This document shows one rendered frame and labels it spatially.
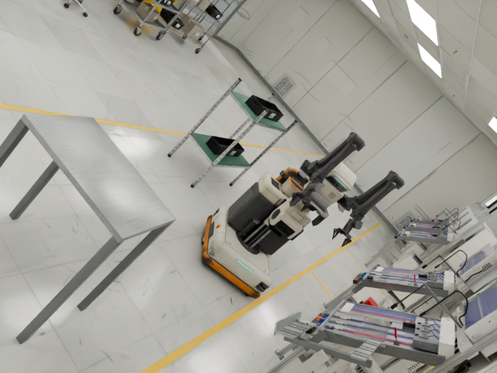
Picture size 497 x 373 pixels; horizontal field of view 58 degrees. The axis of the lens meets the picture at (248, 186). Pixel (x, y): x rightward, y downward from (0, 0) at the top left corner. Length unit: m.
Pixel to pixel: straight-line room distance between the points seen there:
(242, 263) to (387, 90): 8.62
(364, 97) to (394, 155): 1.62
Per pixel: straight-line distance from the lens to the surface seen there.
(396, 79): 11.75
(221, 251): 3.63
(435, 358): 2.82
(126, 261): 2.44
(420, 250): 8.91
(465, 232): 7.34
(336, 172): 3.37
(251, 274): 3.76
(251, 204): 3.78
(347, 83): 11.94
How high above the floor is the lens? 1.88
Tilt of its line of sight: 19 degrees down
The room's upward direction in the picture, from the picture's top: 46 degrees clockwise
